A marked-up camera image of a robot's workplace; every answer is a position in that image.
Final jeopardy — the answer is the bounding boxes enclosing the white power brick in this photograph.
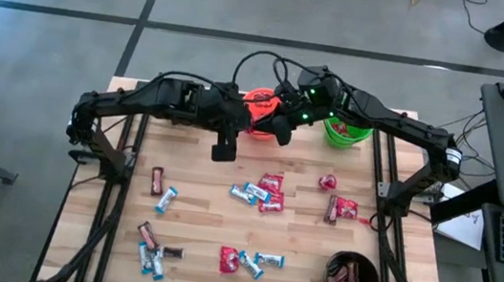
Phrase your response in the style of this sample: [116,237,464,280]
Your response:
[436,181,468,203]

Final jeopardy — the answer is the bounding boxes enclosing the black floor cable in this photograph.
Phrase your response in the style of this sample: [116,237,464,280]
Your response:
[450,0,491,36]

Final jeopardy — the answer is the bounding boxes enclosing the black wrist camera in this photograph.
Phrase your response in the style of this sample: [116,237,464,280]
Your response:
[209,129,241,165]
[267,113,296,149]

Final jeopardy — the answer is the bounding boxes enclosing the black aluminium table frame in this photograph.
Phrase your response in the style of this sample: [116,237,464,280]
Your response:
[30,69,471,282]

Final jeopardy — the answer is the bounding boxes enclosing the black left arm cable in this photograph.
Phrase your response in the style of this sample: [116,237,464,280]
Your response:
[131,33,315,119]

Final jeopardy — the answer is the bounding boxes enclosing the orange plastic bucket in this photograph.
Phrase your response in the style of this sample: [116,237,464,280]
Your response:
[235,85,288,144]

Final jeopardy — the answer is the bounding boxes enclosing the black round bowl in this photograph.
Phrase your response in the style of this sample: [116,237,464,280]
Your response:
[322,248,384,282]

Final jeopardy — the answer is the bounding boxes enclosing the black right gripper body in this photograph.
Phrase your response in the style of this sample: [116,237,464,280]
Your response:
[263,95,310,129]

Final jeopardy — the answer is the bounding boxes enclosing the green plastic bucket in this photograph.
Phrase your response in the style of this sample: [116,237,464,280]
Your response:
[319,99,378,154]

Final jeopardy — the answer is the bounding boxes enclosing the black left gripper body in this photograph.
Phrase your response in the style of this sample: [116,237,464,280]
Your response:
[213,89,259,137]

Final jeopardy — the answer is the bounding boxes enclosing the red Skittles candy bag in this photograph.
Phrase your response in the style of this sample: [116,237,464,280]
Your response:
[329,119,357,139]
[257,172,285,196]
[318,171,340,193]
[217,245,244,276]
[257,189,287,216]
[334,196,361,222]

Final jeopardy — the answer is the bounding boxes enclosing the white paper sheet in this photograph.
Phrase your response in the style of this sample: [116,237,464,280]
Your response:
[434,202,487,251]

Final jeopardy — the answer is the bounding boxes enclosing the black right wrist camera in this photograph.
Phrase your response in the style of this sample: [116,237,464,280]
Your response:
[267,113,296,149]

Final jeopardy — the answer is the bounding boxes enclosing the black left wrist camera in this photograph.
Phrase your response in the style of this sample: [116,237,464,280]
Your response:
[209,129,241,165]

